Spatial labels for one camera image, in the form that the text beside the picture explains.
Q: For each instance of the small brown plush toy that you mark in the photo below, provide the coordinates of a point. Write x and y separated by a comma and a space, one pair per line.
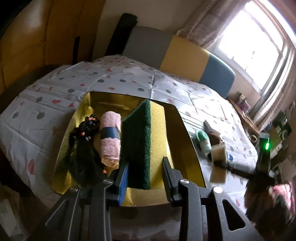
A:
214, 138

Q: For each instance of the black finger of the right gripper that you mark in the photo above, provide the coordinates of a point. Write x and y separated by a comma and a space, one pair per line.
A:
236, 168

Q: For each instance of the gold metal tray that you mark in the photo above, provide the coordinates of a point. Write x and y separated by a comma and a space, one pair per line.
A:
182, 155

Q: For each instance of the beige cloth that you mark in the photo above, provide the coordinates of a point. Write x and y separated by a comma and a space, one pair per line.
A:
218, 153

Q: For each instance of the black rolled mat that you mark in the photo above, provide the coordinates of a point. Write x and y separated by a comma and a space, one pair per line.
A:
121, 34

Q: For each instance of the green and yellow scrub sponge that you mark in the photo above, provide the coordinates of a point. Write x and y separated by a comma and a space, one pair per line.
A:
144, 144

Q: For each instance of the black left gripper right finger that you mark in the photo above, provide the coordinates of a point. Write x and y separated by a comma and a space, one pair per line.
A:
173, 188

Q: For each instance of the pink rolled towel with band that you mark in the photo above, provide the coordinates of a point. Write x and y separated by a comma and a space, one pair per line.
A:
110, 130

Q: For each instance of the grey yellow blue sofa backrest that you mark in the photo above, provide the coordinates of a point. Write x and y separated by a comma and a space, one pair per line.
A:
176, 55

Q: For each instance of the floral window curtain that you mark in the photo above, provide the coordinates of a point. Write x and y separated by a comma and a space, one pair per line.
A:
206, 22

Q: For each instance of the wooden wall cabinet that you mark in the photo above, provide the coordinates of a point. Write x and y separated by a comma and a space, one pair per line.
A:
48, 33

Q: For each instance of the green silicone cap bottle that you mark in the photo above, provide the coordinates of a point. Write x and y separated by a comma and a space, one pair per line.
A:
204, 142

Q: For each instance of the white foam sponge block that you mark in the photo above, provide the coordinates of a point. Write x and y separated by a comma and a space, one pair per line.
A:
209, 126

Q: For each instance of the black knitted cloth with dots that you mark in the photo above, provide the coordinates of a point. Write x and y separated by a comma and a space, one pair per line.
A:
82, 159

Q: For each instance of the patterned white tablecloth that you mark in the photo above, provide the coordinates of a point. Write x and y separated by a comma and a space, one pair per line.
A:
35, 126

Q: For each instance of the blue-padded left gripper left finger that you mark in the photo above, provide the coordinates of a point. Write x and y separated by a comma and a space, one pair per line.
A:
121, 183

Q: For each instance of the wooden side shelf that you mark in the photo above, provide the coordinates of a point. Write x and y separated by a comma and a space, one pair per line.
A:
247, 123

